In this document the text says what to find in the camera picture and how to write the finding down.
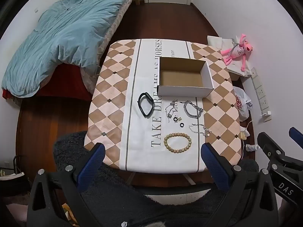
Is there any cardboard box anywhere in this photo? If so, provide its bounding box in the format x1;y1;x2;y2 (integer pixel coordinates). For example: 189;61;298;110
157;57;215;98

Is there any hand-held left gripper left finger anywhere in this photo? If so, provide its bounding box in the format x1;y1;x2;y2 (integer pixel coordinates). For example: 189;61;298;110
27;142;106;227

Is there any black metal frame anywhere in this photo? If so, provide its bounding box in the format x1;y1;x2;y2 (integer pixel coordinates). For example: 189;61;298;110
13;155;25;178

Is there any wooden table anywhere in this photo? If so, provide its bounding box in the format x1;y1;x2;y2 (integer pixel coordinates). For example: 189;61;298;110
128;171;197;186

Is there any black band bracelet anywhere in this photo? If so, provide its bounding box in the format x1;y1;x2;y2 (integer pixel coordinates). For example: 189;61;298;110
138;92;155;118

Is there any blue duvet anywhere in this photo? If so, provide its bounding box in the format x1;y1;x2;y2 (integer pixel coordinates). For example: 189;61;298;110
2;0;140;98

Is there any chunky silver chain bracelet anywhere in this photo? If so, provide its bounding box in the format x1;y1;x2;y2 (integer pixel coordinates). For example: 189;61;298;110
183;100;204;119

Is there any checkered printed tablecloth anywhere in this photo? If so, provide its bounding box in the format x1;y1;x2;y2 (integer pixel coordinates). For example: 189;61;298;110
83;38;242;173

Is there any thin silver necklace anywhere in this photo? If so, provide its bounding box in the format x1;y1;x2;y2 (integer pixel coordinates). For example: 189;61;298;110
166;100;178;123

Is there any wooden bead bracelet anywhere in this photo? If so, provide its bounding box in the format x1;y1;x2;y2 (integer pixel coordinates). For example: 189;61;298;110
164;133;192;154

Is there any white cable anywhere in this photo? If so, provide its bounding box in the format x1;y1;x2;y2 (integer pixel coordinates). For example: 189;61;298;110
241;120;253;133

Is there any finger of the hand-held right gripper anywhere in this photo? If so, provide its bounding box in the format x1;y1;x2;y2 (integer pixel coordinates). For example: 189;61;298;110
289;127;303;147
257;132;288;168

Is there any white power strip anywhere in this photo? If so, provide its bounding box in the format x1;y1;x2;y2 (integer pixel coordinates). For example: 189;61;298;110
251;67;273;123

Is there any white plastic bag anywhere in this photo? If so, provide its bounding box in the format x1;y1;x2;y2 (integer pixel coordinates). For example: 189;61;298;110
233;87;253;121

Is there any thin silver pendant chain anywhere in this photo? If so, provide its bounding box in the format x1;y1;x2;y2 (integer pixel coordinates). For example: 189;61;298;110
189;124;212;138

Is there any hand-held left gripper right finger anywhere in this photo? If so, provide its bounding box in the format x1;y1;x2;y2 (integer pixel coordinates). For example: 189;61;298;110
201;142;280;227

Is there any pink plush toy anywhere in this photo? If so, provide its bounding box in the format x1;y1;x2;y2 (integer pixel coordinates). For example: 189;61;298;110
221;33;254;72

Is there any dark fuzzy seat cushion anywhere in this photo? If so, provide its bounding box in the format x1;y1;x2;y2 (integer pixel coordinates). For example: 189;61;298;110
53;131;258;227

